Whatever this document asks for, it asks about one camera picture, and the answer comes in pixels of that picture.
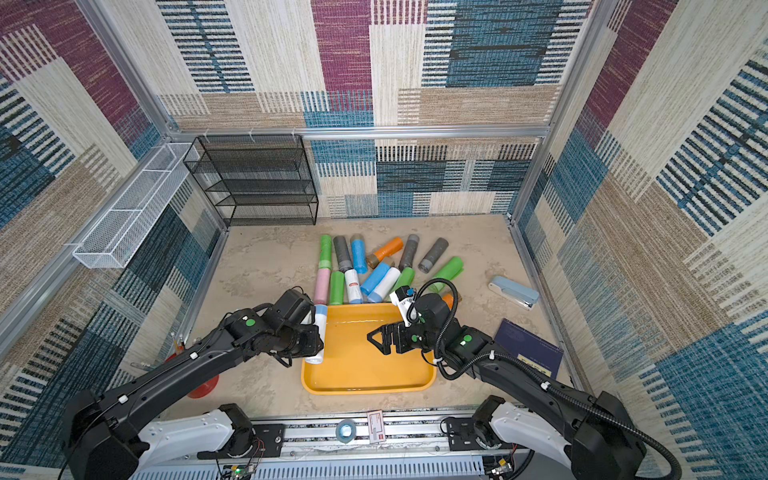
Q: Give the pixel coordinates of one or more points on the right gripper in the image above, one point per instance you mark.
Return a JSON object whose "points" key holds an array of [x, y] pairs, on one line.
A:
{"points": [[399, 336]]}

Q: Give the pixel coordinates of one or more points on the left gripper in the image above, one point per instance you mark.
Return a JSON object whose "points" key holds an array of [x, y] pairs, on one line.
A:
{"points": [[315, 345]]}

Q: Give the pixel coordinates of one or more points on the white blue trash bag roll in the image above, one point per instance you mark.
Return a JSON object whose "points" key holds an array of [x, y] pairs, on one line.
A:
{"points": [[318, 319]]}

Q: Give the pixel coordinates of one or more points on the pink trash bag roll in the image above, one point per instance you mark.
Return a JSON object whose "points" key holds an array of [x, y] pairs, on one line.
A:
{"points": [[322, 286]]}

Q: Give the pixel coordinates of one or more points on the short green trash bag roll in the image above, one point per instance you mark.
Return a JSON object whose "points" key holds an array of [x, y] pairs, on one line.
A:
{"points": [[337, 289]]}

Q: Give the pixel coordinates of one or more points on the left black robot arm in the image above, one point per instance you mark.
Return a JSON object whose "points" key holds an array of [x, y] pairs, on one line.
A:
{"points": [[114, 434]]}

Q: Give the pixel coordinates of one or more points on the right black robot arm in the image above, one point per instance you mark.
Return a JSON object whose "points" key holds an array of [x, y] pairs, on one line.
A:
{"points": [[591, 435]]}

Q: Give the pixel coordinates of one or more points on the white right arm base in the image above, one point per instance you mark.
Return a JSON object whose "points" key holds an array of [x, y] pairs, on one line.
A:
{"points": [[499, 425]]}

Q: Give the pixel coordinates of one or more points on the yellow plastic storage tray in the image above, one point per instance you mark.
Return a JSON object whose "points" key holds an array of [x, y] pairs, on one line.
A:
{"points": [[353, 366]]}

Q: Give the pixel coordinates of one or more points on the white blue-end trash bag roll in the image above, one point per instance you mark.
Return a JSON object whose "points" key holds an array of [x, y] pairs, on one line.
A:
{"points": [[382, 290]]}

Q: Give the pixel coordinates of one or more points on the light blue trash bag roll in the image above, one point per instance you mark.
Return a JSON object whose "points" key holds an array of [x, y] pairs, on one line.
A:
{"points": [[376, 276]]}

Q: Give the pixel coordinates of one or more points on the green roll beside white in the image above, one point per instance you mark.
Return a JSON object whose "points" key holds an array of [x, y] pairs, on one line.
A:
{"points": [[405, 279]]}

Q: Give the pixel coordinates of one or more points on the small orange roll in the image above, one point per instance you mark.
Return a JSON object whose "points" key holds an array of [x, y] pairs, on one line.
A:
{"points": [[447, 300]]}

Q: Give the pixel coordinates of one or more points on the dark grey trash bag roll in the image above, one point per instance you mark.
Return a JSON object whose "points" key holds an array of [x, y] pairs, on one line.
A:
{"points": [[343, 256]]}

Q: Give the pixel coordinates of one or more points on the orange trash bag roll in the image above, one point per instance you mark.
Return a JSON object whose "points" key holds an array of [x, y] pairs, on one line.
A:
{"points": [[390, 248]]}

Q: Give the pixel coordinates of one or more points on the grey trash bag roll right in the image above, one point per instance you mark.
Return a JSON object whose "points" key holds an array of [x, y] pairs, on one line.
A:
{"points": [[433, 255]]}

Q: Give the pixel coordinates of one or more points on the white red label card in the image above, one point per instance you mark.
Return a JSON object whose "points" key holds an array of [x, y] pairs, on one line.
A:
{"points": [[376, 427]]}

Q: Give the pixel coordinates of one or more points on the red pen cup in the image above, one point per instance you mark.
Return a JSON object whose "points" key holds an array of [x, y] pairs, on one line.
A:
{"points": [[205, 389]]}

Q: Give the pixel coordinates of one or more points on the light blue stapler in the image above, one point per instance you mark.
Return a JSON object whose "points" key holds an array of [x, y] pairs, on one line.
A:
{"points": [[515, 292]]}

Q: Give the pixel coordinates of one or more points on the black mesh shelf rack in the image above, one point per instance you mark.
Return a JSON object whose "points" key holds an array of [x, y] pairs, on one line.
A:
{"points": [[255, 180]]}

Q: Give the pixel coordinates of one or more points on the dark blue notebook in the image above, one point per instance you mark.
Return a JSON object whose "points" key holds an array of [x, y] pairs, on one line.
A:
{"points": [[529, 348]]}

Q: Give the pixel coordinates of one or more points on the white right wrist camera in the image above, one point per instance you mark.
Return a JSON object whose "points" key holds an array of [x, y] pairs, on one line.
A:
{"points": [[403, 298]]}

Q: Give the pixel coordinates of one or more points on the tape roll on rail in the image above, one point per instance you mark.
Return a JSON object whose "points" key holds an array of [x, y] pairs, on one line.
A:
{"points": [[346, 431]]}

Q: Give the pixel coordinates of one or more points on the white wire mesh basket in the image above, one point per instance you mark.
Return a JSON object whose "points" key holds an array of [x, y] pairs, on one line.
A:
{"points": [[114, 240]]}

